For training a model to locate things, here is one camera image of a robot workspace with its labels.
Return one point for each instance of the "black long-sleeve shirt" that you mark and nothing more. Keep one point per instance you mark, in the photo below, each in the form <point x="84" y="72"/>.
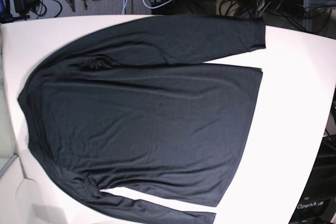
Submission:
<point x="141" y="105"/>

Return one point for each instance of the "black OpenArm case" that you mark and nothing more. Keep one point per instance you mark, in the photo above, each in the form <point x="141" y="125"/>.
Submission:
<point x="317" y="202"/>

